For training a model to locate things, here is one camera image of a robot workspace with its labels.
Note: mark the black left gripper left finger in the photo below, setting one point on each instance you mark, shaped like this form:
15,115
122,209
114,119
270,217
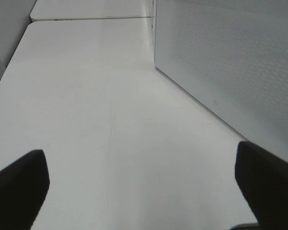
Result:
24,185

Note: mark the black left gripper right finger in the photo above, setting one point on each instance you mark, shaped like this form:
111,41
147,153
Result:
263,180

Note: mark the white microwave door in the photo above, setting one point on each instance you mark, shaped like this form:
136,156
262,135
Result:
232,56

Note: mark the white microwave oven body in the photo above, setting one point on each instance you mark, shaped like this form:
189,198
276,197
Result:
152,11

